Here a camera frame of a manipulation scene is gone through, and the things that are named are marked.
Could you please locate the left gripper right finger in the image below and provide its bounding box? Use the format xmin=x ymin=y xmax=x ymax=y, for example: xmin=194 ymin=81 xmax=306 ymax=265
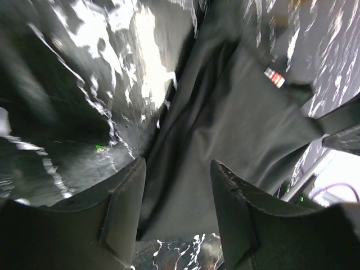
xmin=210 ymin=160 xmax=359 ymax=269

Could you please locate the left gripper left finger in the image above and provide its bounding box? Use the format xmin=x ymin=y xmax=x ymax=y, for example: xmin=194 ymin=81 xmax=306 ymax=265
xmin=1 ymin=158 xmax=146 ymax=269

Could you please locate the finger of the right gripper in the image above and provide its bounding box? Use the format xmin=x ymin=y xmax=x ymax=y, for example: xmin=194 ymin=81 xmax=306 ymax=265
xmin=322 ymin=130 xmax=359 ymax=156

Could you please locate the black t shirt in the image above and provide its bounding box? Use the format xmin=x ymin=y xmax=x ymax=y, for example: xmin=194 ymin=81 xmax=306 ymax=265
xmin=137 ymin=1 xmax=323 ymax=241

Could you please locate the black marble pattern mat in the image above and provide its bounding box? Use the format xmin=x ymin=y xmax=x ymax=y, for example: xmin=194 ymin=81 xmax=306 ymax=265
xmin=1 ymin=1 xmax=359 ymax=269

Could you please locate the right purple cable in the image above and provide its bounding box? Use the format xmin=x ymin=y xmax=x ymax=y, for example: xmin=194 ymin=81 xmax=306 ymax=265
xmin=309 ymin=182 xmax=360 ymax=203

